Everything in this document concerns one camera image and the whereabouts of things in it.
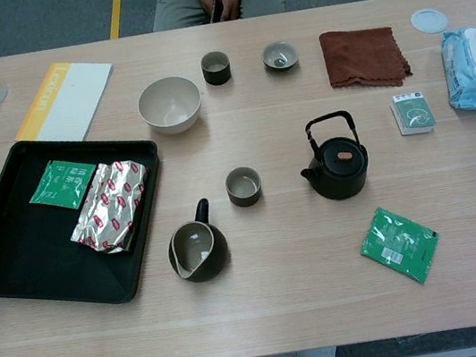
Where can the yellow white Lexicon book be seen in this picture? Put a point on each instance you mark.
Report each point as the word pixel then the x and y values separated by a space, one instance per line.
pixel 71 100

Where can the dark ceramic pouring pitcher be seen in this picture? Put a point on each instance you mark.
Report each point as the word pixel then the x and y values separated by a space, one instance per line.
pixel 209 269

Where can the smartphone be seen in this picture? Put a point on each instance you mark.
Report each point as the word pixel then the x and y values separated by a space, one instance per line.
pixel 217 9

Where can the beige ceramic bowl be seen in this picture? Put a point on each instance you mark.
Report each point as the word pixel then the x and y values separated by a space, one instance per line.
pixel 170 107

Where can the green white card deck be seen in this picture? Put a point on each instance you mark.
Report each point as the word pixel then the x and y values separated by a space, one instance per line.
pixel 412 114

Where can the brown folded cloth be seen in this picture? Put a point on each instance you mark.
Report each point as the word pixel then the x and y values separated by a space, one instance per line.
pixel 363 56

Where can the silver foil red-print packet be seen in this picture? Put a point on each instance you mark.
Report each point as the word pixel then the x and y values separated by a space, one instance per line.
pixel 110 203

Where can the black square tray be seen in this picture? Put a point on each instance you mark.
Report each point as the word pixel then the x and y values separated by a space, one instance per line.
pixel 28 257

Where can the white round plastic lid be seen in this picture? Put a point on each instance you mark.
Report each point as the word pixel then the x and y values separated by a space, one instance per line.
pixel 429 20

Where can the green tea packet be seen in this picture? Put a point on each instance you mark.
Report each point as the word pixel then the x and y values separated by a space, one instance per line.
pixel 398 244
pixel 58 184

